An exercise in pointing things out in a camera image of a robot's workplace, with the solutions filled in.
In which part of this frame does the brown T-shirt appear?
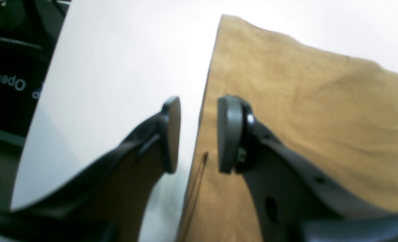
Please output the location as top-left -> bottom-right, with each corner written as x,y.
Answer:
176,15 -> 398,242

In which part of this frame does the black OpenArm base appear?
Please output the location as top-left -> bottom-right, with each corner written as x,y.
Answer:
0,0 -> 71,136

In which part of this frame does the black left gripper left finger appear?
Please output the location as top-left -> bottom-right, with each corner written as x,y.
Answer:
0,96 -> 182,242

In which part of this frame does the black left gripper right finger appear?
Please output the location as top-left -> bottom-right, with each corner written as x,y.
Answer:
217,95 -> 398,242

